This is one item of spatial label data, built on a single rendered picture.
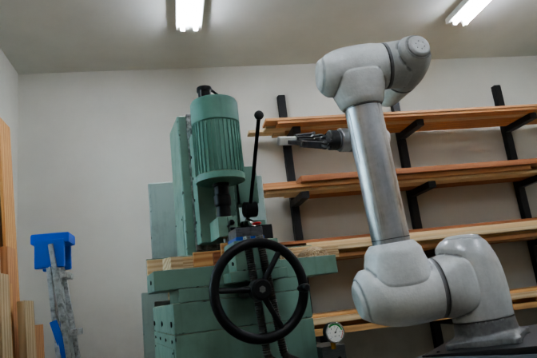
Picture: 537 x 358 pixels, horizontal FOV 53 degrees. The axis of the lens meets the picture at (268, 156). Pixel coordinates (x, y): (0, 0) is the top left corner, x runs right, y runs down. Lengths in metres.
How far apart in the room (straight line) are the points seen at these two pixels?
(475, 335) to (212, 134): 1.03
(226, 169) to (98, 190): 2.52
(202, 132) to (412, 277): 0.89
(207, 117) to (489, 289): 1.05
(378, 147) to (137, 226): 2.98
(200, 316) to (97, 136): 2.89
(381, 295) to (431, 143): 3.54
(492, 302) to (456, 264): 0.12
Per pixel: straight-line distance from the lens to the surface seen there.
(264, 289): 1.52
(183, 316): 1.67
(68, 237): 2.50
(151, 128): 4.37
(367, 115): 1.45
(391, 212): 1.42
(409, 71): 1.52
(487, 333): 1.48
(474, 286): 1.46
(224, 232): 1.83
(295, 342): 1.76
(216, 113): 1.89
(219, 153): 1.85
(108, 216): 4.23
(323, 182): 3.89
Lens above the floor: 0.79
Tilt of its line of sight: 15 degrees up
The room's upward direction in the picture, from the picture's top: 7 degrees counter-clockwise
